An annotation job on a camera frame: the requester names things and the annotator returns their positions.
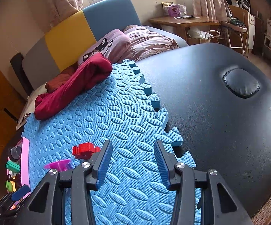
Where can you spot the white round fan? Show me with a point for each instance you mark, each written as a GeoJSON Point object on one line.
{"type": "Point", "coordinates": [244, 1]}

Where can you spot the blue foam mat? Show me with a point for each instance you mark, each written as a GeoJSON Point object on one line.
{"type": "Point", "coordinates": [126, 121]}

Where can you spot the red toy block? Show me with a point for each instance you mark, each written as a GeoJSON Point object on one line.
{"type": "Point", "coordinates": [83, 150]}

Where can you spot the purple cat pillow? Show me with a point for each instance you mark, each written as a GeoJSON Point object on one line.
{"type": "Point", "coordinates": [112, 44]}

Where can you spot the pink cardboard box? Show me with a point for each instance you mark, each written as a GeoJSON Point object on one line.
{"type": "Point", "coordinates": [24, 159]}

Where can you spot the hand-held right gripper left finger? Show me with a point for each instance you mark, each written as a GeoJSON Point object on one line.
{"type": "Point", "coordinates": [102, 166]}

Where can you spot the green toy bottle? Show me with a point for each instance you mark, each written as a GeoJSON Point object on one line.
{"type": "Point", "coordinates": [12, 166]}

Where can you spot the pink blanket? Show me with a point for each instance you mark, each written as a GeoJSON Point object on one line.
{"type": "Point", "coordinates": [149, 39]}

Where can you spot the pink curtain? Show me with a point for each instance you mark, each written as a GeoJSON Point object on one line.
{"type": "Point", "coordinates": [60, 0]}
{"type": "Point", "coordinates": [205, 0]}

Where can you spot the purple box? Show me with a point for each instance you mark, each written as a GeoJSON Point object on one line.
{"type": "Point", "coordinates": [174, 11]}

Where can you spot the purple toy cup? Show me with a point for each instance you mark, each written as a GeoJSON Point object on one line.
{"type": "Point", "coordinates": [58, 164]}

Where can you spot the brown pumpkin toy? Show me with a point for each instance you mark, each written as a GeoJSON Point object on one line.
{"type": "Point", "coordinates": [17, 179]}

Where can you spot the white bag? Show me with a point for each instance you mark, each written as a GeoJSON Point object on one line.
{"type": "Point", "coordinates": [196, 32]}

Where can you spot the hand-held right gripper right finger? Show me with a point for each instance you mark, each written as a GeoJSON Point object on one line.
{"type": "Point", "coordinates": [161, 166]}

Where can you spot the white folding chair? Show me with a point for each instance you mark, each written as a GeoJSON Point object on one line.
{"type": "Point", "coordinates": [237, 27]}

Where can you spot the beige tote bag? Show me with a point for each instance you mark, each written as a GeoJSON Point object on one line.
{"type": "Point", "coordinates": [31, 100]}

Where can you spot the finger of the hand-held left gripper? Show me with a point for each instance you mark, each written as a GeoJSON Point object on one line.
{"type": "Point", "coordinates": [20, 192]}
{"type": "Point", "coordinates": [5, 202]}

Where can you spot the clear plastic container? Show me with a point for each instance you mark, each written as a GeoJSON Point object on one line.
{"type": "Point", "coordinates": [182, 10]}

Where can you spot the white cabinet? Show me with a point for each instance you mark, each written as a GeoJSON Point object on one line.
{"type": "Point", "coordinates": [252, 28]}

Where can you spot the wooden desk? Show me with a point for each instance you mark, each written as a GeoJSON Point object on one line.
{"type": "Point", "coordinates": [184, 22]}

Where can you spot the maroon cloth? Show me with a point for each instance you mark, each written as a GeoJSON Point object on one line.
{"type": "Point", "coordinates": [60, 79]}

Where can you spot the grey cylinder container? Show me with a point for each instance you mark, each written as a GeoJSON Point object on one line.
{"type": "Point", "coordinates": [14, 153]}

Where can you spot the green round toy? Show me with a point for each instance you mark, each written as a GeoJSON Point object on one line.
{"type": "Point", "coordinates": [9, 185]}

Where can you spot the crimson cloth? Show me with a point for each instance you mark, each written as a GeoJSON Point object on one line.
{"type": "Point", "coordinates": [79, 82]}

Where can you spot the black oval cushion plug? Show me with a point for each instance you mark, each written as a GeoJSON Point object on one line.
{"type": "Point", "coordinates": [241, 83]}

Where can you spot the grey yellow blue headboard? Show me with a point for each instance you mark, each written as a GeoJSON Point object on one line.
{"type": "Point", "coordinates": [67, 35]}

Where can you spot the flat booklet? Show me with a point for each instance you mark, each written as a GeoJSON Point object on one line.
{"type": "Point", "coordinates": [187, 17]}

